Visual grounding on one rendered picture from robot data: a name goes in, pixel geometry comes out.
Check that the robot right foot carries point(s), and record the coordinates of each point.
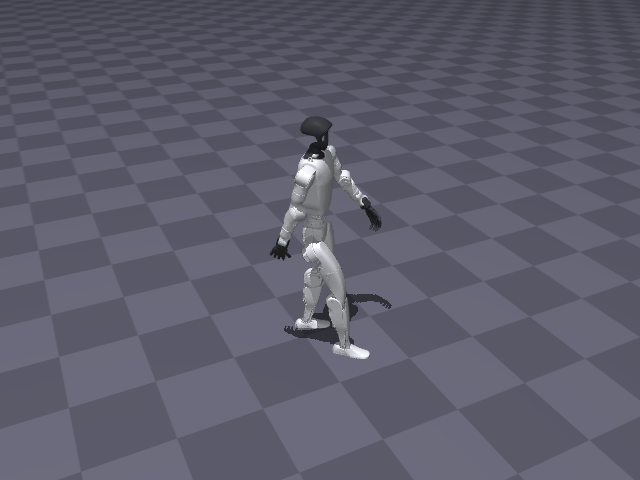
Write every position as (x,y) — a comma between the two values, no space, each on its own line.
(353,351)

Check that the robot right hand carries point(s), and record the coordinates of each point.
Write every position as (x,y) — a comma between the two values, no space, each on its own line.
(280,251)

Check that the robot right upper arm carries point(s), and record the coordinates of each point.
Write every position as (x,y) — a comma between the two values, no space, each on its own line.
(303,181)

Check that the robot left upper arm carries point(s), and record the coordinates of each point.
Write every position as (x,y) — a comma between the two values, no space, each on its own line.
(342,177)

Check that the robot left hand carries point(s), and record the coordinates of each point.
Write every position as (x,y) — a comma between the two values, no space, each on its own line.
(372,214)

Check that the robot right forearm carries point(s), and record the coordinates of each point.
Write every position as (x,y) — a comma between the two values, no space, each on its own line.
(288,227)

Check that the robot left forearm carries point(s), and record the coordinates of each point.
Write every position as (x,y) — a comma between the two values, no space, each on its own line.
(354,193)

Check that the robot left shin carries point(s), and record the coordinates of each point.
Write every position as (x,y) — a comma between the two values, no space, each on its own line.
(310,299)

